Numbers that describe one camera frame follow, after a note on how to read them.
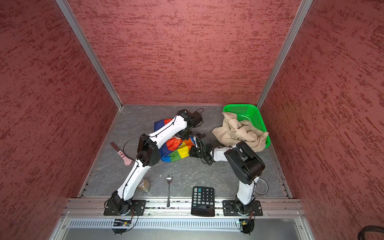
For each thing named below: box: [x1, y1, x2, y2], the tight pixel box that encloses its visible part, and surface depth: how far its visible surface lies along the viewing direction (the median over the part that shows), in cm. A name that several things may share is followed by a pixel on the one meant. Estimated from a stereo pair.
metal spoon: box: [166, 174, 173, 208], surface depth 84 cm
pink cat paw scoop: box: [110, 141, 134, 167], surface depth 91 cm
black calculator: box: [191, 186, 215, 217], surface depth 77 cm
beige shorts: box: [211, 112, 269, 153], surface depth 91 cm
